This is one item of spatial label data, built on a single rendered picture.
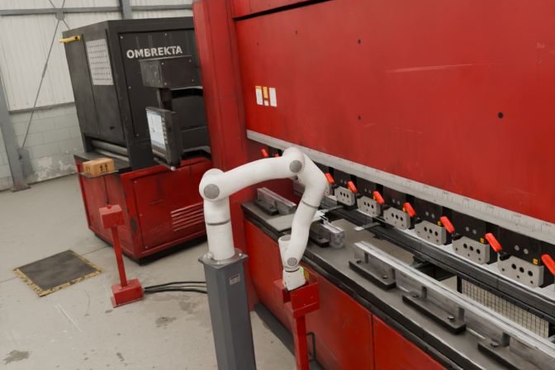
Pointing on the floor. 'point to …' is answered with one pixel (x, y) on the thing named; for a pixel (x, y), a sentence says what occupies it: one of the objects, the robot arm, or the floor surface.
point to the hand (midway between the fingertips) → (296, 295)
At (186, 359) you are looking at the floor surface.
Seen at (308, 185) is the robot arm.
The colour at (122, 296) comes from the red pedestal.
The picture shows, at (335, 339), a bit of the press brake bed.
